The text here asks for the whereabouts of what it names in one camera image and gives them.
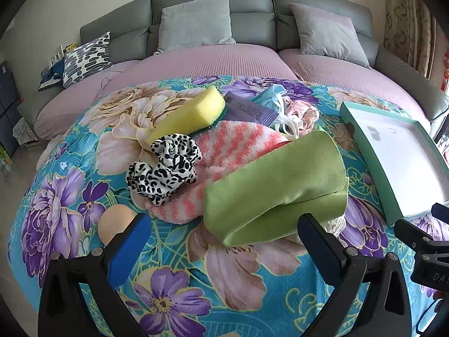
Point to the black white patterned pillow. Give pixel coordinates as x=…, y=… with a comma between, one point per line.
x=86, y=59

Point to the teal cardboard box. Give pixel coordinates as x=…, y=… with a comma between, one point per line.
x=396, y=154

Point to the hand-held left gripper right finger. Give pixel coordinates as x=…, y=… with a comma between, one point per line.
x=322, y=244

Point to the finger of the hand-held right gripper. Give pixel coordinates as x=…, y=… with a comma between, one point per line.
x=441, y=210
x=417, y=237

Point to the red hanging decoration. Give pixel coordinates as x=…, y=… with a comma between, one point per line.
x=446, y=77

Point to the yellow green sponge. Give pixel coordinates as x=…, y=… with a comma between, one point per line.
x=186, y=112

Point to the patterned paper bag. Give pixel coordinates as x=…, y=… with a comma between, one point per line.
x=25, y=133

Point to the plain grey pillow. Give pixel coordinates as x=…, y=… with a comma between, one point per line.
x=196, y=24

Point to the peach round puff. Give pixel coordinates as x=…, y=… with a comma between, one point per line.
x=114, y=221

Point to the pink sofa seat cover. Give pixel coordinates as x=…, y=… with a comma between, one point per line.
x=210, y=61
x=350, y=77
x=70, y=108

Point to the purple packet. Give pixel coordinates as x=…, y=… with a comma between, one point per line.
x=245, y=110

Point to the grey sofa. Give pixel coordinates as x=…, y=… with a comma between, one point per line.
x=252, y=3

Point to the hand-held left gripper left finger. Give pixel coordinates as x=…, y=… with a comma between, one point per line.
x=130, y=249

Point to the cream lace cloth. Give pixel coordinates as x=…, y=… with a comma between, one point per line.
x=335, y=226

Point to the pink lace cloth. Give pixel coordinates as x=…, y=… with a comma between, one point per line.
x=302, y=112

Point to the pink striped fuzzy sock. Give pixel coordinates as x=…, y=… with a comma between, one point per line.
x=238, y=140

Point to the floral printed blanket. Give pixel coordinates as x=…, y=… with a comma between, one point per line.
x=245, y=288

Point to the beige patterned curtain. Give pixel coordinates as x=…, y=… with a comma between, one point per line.
x=403, y=24

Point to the red white packet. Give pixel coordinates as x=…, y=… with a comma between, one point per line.
x=283, y=144

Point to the row of thin books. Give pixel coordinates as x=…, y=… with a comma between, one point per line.
x=66, y=51

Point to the blue book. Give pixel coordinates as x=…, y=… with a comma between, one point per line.
x=52, y=75

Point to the grey and pink pillow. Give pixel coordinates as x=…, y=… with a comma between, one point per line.
x=322, y=38

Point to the green cloth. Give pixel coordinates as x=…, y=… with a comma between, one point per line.
x=280, y=182

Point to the light blue patterned cloth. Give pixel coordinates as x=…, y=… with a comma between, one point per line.
x=270, y=100

